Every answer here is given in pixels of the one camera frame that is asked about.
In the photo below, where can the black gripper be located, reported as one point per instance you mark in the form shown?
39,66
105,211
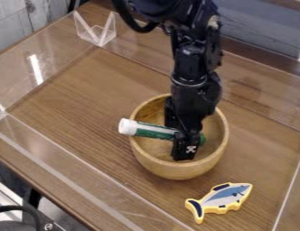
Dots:
188,106

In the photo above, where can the green white marker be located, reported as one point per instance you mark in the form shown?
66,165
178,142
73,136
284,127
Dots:
137,128

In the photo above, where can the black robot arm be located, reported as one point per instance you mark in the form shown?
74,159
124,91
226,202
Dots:
190,22

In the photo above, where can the brown wooden bowl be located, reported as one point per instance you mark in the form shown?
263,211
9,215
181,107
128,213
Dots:
152,152

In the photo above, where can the yellow blue fish toy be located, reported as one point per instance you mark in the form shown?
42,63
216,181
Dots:
225,197

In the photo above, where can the clear acrylic tray wall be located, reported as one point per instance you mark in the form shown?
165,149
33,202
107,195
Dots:
91,196

